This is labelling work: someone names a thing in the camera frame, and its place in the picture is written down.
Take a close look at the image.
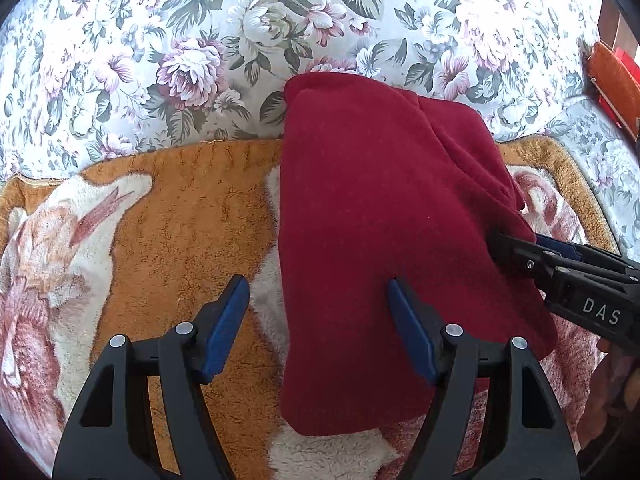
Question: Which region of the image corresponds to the dark red sweater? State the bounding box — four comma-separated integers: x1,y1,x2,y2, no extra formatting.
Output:
277,72,559,437

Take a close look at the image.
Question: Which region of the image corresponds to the floral bed sheet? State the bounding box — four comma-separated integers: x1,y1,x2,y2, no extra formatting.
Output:
0,0,640,263

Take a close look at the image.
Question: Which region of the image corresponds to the red box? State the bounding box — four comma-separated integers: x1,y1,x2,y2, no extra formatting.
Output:
612,46,640,71

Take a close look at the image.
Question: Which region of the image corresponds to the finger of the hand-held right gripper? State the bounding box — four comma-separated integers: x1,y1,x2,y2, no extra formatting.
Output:
486,231,576,292
534,234,640,283

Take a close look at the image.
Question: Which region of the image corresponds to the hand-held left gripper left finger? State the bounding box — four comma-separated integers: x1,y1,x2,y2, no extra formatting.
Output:
52,275,250,480

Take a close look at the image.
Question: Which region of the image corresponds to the person's right hand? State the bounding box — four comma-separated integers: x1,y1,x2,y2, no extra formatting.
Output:
590,337,640,441

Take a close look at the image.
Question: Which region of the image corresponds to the orange cream plush blanket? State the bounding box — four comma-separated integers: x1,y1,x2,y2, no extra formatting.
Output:
0,135,621,480

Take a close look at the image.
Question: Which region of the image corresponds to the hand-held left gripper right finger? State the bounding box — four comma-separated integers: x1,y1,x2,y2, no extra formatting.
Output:
386,277,581,480

